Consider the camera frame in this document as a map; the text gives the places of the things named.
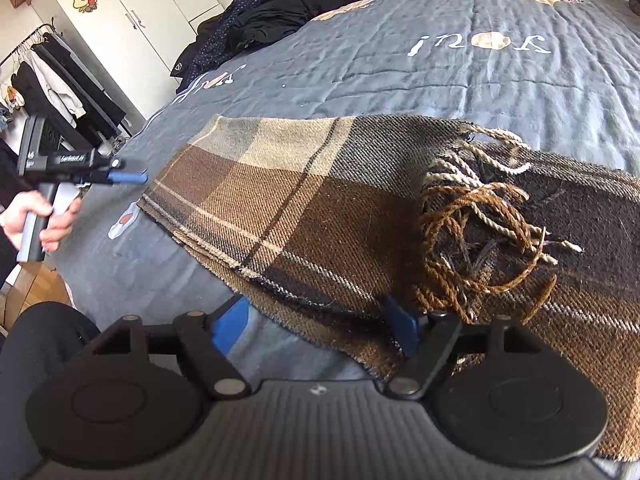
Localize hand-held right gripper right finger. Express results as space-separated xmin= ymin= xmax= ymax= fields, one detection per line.
xmin=382 ymin=295 xmax=538 ymax=401

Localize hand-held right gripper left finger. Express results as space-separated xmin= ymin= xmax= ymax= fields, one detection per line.
xmin=92 ymin=296 xmax=251 ymax=401

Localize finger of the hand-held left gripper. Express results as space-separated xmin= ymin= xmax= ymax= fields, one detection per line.
xmin=106 ymin=169 xmax=149 ymax=186

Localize brown plaid scarf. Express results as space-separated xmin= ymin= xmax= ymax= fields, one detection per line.
xmin=136 ymin=114 xmax=640 ymax=461

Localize black clothes rack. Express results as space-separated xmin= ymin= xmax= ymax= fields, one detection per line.
xmin=0 ymin=22 xmax=133 ymax=141

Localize pile of dark clothes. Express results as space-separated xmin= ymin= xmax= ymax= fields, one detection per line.
xmin=227 ymin=0 xmax=426 ymax=53

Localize person's left hand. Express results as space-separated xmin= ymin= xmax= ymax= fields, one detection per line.
xmin=0 ymin=192 xmax=83 ymax=253

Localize dark hanging trousers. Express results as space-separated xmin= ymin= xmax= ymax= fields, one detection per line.
xmin=35 ymin=32 xmax=132 ymax=136

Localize black hanging garment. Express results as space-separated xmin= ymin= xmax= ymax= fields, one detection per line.
xmin=10 ymin=67 xmax=61 ymax=126

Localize white hanging hoodie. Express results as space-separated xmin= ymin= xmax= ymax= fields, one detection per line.
xmin=25 ymin=47 xmax=86 ymax=121

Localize white wardrobe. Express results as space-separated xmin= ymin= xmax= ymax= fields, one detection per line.
xmin=40 ymin=0 xmax=223 ymax=131

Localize black jacket with logo patch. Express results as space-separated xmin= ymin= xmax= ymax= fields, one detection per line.
xmin=169 ymin=15 xmax=236 ymax=93

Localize navy dotted shirt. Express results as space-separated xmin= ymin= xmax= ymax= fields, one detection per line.
xmin=187 ymin=0 xmax=268 ymax=86

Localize grey printed blanket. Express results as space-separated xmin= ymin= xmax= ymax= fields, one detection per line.
xmin=50 ymin=0 xmax=640 ymax=381

